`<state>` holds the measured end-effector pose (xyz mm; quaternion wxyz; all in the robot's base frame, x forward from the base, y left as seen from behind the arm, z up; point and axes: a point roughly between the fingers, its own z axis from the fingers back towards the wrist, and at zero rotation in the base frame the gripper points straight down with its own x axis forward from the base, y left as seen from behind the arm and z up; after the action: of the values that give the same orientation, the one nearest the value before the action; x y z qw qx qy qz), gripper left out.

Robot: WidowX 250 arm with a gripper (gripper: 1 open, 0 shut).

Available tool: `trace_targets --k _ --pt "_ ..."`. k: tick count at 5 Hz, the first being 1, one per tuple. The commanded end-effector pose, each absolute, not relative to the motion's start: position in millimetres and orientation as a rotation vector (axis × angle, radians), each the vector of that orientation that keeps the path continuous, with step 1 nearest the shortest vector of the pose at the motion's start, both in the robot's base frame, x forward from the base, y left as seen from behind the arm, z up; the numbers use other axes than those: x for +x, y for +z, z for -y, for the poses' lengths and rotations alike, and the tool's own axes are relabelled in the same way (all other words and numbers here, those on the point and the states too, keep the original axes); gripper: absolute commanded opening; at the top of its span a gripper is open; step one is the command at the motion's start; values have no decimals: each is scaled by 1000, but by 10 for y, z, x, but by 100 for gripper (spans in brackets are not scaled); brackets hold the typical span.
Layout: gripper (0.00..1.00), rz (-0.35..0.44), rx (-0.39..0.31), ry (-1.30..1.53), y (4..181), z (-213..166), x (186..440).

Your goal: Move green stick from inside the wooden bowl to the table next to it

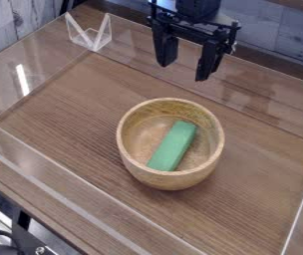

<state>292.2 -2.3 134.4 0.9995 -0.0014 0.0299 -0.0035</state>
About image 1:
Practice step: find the green rectangular stick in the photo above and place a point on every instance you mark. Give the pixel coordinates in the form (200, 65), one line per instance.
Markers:
(172, 147)

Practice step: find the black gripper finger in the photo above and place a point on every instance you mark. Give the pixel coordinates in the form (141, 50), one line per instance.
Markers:
(164, 44)
(208, 60)

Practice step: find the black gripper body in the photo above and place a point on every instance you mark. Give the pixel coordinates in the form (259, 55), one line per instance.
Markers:
(196, 21)

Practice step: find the round wooden bowl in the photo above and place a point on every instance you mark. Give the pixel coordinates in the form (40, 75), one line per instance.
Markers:
(141, 129)

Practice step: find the black table frame leg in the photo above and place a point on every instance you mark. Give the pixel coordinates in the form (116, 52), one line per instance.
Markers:
(32, 245)

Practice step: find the clear acrylic enclosure wall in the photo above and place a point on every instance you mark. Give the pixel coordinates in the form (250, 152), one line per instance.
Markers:
(64, 96)

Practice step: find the clear acrylic corner bracket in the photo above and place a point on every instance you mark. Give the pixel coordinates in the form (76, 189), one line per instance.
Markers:
(91, 39)

